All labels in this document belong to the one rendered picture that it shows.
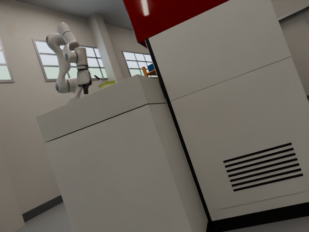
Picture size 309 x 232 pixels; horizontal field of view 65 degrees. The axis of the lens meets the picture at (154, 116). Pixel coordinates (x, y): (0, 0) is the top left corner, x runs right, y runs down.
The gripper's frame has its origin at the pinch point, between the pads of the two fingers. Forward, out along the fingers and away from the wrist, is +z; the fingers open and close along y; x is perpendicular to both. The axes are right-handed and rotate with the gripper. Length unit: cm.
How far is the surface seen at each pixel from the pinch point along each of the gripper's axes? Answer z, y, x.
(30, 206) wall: 140, 206, -131
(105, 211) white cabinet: 67, -33, 50
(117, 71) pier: -86, 152, -396
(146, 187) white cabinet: 56, -57, 50
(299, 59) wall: -65, -296, -607
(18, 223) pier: 148, 188, -92
